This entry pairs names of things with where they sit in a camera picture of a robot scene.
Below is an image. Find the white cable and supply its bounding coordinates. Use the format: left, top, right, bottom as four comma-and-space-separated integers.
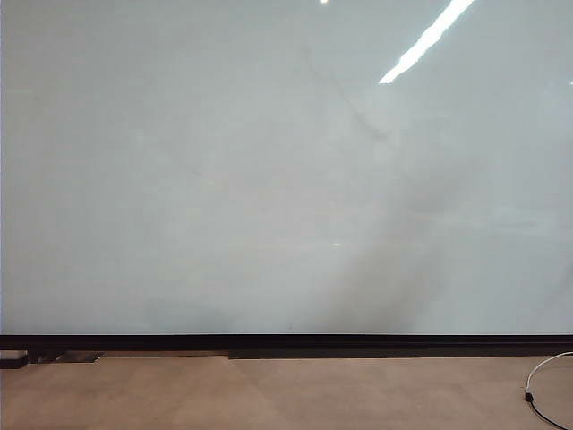
526, 351, 573, 395

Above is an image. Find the black cable with connector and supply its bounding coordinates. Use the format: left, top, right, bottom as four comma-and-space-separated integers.
523, 391, 559, 430

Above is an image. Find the whiteboard with black frame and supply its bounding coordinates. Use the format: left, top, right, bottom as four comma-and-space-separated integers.
0, 0, 573, 351

